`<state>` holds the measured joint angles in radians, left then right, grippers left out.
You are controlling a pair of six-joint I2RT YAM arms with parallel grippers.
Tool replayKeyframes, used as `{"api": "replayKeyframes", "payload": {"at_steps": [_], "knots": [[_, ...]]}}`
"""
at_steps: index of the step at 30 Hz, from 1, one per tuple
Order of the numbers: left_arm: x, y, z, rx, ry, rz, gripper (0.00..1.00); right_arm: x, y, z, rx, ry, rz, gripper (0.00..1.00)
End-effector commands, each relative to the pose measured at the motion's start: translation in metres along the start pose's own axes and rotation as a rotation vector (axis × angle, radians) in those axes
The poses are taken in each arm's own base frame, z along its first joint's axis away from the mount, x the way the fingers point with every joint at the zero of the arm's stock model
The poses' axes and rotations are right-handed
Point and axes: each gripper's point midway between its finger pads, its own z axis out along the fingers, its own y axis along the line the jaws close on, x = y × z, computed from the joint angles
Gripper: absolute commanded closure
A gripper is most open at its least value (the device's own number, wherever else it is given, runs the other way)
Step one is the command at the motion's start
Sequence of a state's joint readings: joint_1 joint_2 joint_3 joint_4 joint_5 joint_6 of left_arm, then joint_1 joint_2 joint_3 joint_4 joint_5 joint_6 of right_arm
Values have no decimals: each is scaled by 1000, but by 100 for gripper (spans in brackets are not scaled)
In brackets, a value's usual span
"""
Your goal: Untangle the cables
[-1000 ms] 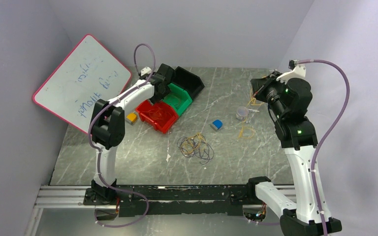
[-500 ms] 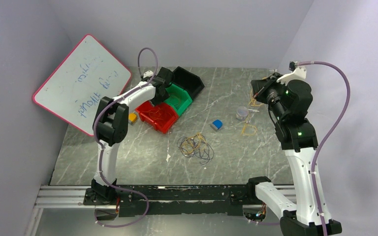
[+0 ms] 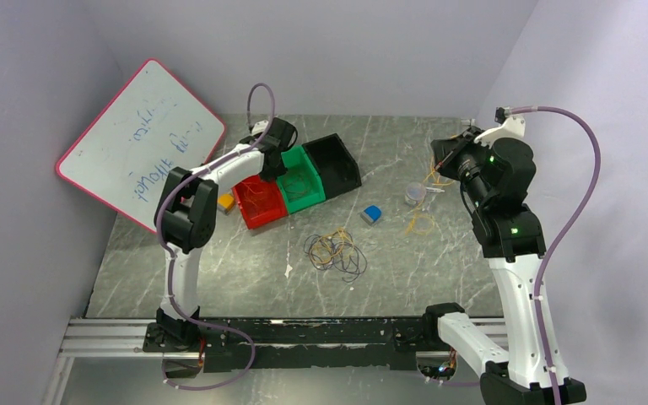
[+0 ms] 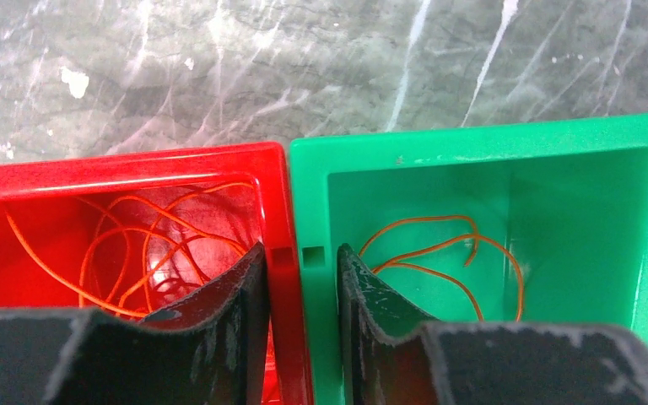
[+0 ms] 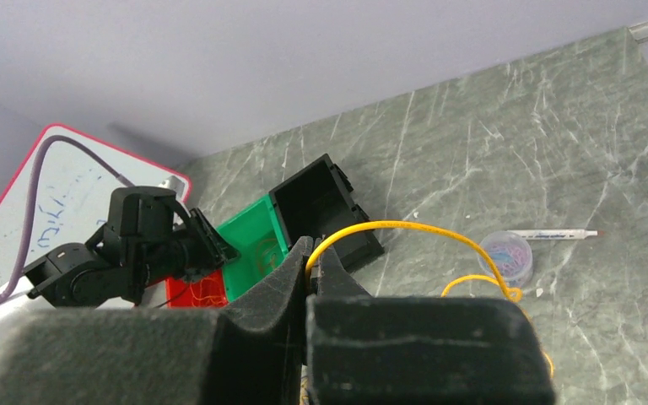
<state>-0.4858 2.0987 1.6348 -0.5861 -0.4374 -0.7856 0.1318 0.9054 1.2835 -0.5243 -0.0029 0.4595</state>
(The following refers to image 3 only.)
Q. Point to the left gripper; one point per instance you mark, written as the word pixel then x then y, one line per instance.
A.
pixel 273 174

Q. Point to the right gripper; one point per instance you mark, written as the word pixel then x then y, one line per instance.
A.
pixel 445 149

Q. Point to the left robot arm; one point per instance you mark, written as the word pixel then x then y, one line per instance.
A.
pixel 186 216

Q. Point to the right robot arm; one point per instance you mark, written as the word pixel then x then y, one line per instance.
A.
pixel 493 182

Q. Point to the green plastic bin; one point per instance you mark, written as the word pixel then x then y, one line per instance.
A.
pixel 301 186

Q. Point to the red plastic bin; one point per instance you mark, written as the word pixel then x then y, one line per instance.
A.
pixel 259 202

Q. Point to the clear plastic cup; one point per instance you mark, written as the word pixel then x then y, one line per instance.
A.
pixel 416 192

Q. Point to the yellow eraser block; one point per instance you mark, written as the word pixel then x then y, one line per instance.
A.
pixel 226 203

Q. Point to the black plastic bin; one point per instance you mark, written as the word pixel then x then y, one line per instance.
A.
pixel 338 170

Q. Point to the blue eraser block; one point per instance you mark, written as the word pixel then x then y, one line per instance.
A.
pixel 371 215

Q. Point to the pink framed whiteboard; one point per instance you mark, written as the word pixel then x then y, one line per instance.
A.
pixel 152 125

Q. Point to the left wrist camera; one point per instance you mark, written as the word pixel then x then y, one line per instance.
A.
pixel 259 127

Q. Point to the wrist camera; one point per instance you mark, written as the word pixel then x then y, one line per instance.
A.
pixel 259 127
pixel 510 125

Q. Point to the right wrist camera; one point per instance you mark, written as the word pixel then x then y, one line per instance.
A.
pixel 510 125

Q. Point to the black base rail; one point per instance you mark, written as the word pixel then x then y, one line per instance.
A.
pixel 228 344

